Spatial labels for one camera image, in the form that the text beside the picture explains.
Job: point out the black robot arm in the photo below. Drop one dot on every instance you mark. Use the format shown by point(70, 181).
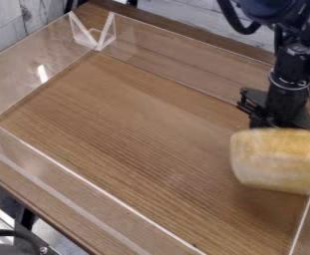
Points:
point(287, 17)

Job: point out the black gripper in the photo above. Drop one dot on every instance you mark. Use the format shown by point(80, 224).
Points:
point(274, 109)

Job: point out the clear acrylic table enclosure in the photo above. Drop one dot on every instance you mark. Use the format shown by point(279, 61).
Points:
point(116, 116)

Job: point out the black metal bracket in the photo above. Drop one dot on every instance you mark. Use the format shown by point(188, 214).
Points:
point(30, 245)

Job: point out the brown wooden bowl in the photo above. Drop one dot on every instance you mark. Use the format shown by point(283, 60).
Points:
point(270, 158)

